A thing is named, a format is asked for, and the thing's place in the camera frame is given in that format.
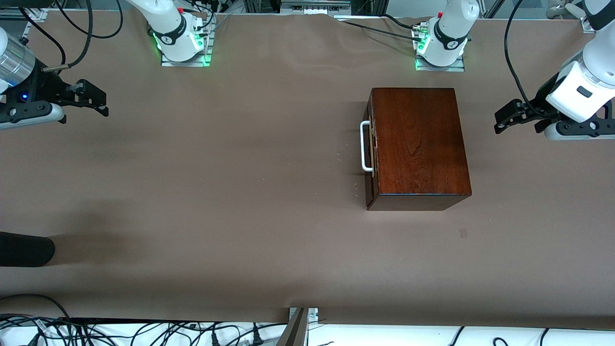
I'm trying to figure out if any wooden drawer with white handle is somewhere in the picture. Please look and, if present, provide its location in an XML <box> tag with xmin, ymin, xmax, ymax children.
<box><xmin>360</xmin><ymin>90</ymin><xmax>380</xmax><ymax>210</ymax></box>

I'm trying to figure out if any dark brown wooden box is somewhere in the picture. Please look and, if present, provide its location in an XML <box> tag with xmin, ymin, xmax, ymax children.
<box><xmin>365</xmin><ymin>87</ymin><xmax>472</xmax><ymax>211</ymax></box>

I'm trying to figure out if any black foam cylinder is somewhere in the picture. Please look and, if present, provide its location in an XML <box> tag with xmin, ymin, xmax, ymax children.
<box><xmin>0</xmin><ymin>232</ymin><xmax>56</xmax><ymax>268</ymax></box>

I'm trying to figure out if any brown table cover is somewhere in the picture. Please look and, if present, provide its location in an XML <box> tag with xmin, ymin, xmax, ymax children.
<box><xmin>0</xmin><ymin>10</ymin><xmax>615</xmax><ymax>330</ymax></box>

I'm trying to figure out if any thin black cable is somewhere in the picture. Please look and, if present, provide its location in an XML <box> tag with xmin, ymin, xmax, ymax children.
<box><xmin>18</xmin><ymin>7</ymin><xmax>67</xmax><ymax>65</ymax></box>
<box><xmin>54</xmin><ymin>0</ymin><xmax>124</xmax><ymax>39</ymax></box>

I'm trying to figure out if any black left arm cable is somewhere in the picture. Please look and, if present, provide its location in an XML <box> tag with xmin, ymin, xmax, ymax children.
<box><xmin>504</xmin><ymin>0</ymin><xmax>546</xmax><ymax>118</ymax></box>

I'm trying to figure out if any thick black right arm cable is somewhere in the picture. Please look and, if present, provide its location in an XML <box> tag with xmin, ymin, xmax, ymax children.
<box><xmin>42</xmin><ymin>0</ymin><xmax>93</xmax><ymax>73</ymax></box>

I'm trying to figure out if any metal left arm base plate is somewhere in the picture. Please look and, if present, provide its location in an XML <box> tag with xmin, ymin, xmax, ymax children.
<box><xmin>415</xmin><ymin>24</ymin><xmax>466</xmax><ymax>73</ymax></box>

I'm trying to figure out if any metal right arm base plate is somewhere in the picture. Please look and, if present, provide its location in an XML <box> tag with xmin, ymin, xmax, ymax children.
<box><xmin>160</xmin><ymin>14</ymin><xmax>214</xmax><ymax>68</ymax></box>

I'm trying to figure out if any silver metal bracket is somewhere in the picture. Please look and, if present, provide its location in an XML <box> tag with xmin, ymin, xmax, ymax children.
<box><xmin>288</xmin><ymin>308</ymin><xmax>319</xmax><ymax>322</ymax></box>

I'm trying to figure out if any dark grey metal post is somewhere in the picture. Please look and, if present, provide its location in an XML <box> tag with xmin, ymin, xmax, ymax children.
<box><xmin>275</xmin><ymin>308</ymin><xmax>309</xmax><ymax>346</ymax></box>

